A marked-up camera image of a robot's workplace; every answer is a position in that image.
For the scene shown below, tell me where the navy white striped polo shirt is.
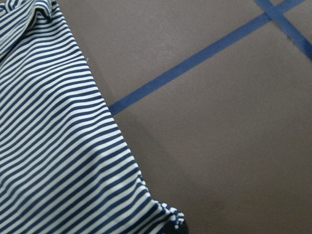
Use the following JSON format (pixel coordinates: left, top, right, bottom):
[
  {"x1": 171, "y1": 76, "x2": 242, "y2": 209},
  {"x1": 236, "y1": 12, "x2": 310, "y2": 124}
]
[{"x1": 0, "y1": 0, "x2": 188, "y2": 234}]

